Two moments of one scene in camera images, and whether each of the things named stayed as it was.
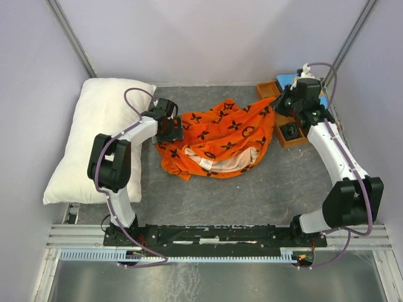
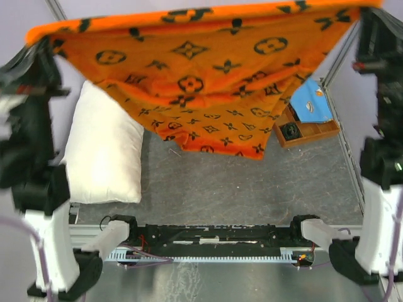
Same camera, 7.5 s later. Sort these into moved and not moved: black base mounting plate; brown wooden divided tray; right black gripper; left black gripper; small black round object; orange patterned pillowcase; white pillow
Moved: orange patterned pillowcase; left black gripper; right black gripper
Not moved: small black round object; white pillow; brown wooden divided tray; black base mounting plate
